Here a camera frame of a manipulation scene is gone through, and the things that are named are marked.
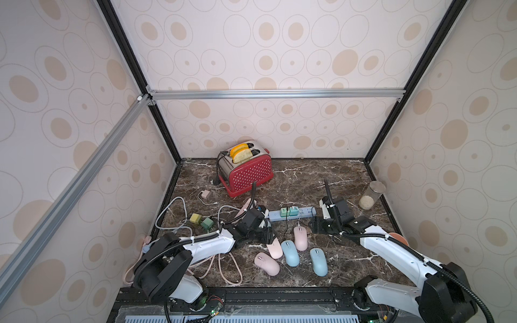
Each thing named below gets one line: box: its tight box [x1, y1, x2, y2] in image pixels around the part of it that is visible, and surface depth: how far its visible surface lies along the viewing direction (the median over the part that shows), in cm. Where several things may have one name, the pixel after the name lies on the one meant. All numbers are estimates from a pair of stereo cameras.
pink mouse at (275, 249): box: [265, 237, 283, 260], surface depth 86 cm
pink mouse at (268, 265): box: [253, 252, 281, 276], surface depth 82 cm
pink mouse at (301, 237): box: [293, 225, 309, 251], surface depth 89 cm
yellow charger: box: [189, 212, 202, 225], surface depth 96 cm
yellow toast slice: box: [229, 143, 254, 164], surface depth 96 cm
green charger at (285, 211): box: [280, 207, 291, 218], surface depth 93 cm
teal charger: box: [289, 205, 300, 217], surface depth 91 cm
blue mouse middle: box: [280, 239, 301, 268], surface depth 85 cm
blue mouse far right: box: [309, 247, 329, 278], surface depth 83 cm
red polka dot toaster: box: [216, 140, 274, 198], surface depth 99 cm
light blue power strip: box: [268, 206, 318, 223], surface depth 96 cm
